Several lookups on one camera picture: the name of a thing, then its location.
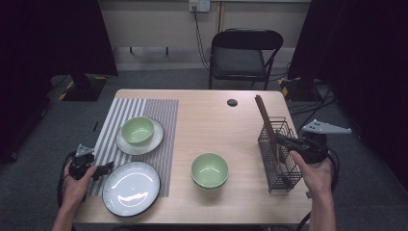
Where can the grey striped placemat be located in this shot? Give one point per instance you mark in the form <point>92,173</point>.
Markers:
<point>160,112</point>

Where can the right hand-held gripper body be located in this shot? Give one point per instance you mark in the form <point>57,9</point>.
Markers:
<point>312,147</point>

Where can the dark curtain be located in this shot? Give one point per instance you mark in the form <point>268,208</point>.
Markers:
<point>48,38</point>
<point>369,64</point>

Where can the black stand base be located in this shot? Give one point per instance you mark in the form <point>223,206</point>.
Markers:
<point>83,89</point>
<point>298,91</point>

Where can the black round table grommet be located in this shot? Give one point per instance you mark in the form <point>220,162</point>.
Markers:
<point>232,102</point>

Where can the white plate black rim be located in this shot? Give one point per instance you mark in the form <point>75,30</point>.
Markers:
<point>130,215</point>
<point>150,147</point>
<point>131,187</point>

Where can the white wall socket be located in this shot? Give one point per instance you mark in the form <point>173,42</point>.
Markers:
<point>203,5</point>

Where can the small black floor object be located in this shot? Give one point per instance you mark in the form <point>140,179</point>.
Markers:
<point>95,126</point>

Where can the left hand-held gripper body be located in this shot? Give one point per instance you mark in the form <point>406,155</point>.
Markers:
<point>81,165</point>

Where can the person's left hand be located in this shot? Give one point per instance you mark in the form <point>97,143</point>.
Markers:
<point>75,191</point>

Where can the green ceramic bowl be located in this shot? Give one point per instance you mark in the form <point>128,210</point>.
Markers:
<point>210,168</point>
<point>138,130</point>
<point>208,189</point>

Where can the black folding chair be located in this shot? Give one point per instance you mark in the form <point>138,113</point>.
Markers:
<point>239,61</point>

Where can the grey tape strip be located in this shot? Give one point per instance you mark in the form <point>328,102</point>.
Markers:
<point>308,194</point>

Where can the beige wall conduit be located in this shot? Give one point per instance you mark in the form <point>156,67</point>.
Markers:
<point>220,16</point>

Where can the person's right hand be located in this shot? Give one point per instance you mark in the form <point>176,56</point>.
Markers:
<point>316,178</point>

